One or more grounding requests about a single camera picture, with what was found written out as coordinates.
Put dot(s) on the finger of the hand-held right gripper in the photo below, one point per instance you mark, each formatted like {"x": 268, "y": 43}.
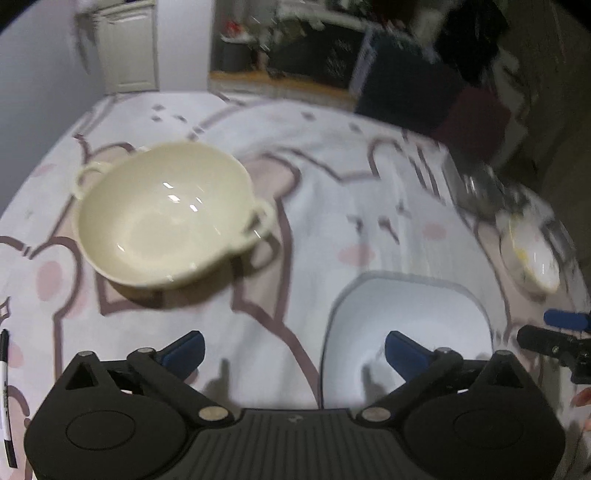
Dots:
{"x": 554, "y": 344}
{"x": 568, "y": 320}

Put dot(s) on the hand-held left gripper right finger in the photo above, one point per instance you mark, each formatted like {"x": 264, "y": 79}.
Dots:
{"x": 406, "y": 353}

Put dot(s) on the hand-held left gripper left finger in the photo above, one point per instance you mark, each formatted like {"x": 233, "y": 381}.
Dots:
{"x": 184, "y": 351}

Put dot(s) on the white square plate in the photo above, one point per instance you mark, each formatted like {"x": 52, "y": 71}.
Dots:
{"x": 406, "y": 304}

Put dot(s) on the yellow-rimmed lemon print bowl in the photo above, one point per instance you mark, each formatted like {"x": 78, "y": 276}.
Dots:
{"x": 531, "y": 258}

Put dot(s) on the rectangular steel container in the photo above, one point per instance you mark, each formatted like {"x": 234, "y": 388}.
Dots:
{"x": 478, "y": 187}

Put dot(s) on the person's right hand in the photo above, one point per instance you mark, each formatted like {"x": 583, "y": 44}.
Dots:
{"x": 588, "y": 399}

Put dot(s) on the bear printed blanket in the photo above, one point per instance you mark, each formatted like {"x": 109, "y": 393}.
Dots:
{"x": 323, "y": 207}

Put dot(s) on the black and white marker pen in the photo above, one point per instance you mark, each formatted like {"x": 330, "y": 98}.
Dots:
{"x": 5, "y": 415}

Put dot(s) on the dark blue box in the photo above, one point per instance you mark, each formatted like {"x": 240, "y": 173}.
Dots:
{"x": 401, "y": 78}

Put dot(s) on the wooden ledge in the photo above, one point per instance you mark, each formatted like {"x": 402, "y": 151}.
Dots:
{"x": 277, "y": 83}

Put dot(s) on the grey bin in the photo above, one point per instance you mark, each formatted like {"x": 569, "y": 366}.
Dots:
{"x": 235, "y": 55}

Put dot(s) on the white cabinet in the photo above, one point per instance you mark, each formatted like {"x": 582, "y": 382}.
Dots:
{"x": 129, "y": 46}

